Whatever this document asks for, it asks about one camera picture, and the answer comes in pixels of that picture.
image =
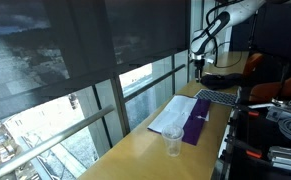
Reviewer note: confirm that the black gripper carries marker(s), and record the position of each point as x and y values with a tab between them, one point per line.
199	64

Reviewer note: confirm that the purple file folder with papers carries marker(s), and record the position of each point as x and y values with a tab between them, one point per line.
186	112

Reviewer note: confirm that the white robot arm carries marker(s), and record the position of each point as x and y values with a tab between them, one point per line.
204	40

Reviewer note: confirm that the black cloth bundle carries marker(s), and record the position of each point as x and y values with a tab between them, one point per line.
217	82

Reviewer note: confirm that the patterned calibration board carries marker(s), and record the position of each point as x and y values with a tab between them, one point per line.
222	98

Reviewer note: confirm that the orange chair far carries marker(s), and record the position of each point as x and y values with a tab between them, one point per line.
251	63

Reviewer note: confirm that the orange chair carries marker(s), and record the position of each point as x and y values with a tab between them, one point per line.
267	91
251	63

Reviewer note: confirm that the clear plastic cup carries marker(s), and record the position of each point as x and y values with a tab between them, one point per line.
172	136

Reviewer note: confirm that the black perforated breadboard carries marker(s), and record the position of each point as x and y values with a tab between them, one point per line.
260	134

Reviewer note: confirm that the black clamp with orange tip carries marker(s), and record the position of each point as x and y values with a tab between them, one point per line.
249	150

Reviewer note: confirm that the orange chair near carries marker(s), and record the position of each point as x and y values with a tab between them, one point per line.
267	91

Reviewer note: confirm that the metal window handrail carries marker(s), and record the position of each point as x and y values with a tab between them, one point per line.
28	155

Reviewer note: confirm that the aluminium profile rail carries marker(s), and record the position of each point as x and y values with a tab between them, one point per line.
280	157

